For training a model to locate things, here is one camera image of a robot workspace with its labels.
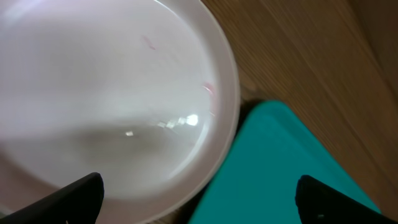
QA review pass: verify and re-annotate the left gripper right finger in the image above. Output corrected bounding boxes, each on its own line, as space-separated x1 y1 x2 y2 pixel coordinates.
295 175 397 224

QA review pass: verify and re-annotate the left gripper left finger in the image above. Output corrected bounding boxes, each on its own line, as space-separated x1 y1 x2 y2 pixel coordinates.
1 172 104 224

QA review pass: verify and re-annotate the white pink round plate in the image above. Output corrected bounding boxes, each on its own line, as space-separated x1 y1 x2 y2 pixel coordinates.
1 0 240 223

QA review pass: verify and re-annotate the teal plastic serving tray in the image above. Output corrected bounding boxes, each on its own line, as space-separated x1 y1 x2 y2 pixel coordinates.
189 101 380 224

